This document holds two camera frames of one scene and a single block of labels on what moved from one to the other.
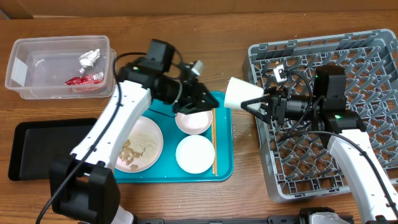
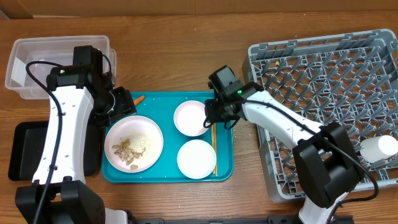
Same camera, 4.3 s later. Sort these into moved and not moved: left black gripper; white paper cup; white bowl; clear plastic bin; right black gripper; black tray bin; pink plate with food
Moved: white paper cup; left black gripper; white bowl; right black gripper
Not moved: clear plastic bin; pink plate with food; black tray bin
